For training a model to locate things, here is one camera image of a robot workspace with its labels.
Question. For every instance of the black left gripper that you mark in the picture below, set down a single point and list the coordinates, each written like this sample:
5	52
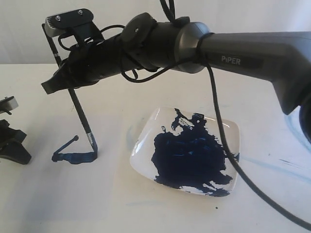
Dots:
11	147

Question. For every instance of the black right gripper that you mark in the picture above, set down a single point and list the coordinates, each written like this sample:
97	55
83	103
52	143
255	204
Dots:
87	66

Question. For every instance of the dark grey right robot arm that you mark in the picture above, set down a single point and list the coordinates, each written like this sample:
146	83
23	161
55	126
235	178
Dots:
282	58

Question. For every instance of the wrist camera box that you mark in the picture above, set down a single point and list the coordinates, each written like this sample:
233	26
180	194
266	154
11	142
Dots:
8	104
58	24

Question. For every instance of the white paper sheet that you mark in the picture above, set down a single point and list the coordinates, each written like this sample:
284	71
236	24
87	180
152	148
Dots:
51	191

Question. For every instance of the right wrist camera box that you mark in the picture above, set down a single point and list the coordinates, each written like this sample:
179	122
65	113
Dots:
58	24

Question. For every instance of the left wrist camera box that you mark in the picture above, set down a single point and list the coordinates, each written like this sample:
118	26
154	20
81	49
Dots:
8	104

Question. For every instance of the black paintbrush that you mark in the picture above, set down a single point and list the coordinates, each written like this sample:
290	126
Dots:
76	158

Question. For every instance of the white square paint plate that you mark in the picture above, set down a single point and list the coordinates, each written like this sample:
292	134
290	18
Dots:
182	150

